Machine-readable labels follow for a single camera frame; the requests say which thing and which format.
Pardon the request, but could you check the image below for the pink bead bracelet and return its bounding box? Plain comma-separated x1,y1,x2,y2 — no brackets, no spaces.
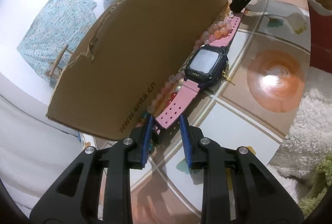
146,19,234,114

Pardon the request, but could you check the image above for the small gold chain pendant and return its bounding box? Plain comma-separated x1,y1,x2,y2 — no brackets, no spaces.
222,63,233,84

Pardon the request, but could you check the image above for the pink strap smart watch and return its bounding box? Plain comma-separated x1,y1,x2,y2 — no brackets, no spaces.
148,11,244,143

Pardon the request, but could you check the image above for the wooden chair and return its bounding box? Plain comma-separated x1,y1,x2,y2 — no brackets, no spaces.
45,44,73,80

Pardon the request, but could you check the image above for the brown cardboard box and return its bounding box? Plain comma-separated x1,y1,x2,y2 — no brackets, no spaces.
46,0,228,140

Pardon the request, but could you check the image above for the blue floral hanging cloth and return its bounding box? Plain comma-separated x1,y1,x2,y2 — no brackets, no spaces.
17,0,97,88

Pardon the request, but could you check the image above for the patterned tile table cover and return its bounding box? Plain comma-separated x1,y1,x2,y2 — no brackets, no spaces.
131,0,311,223

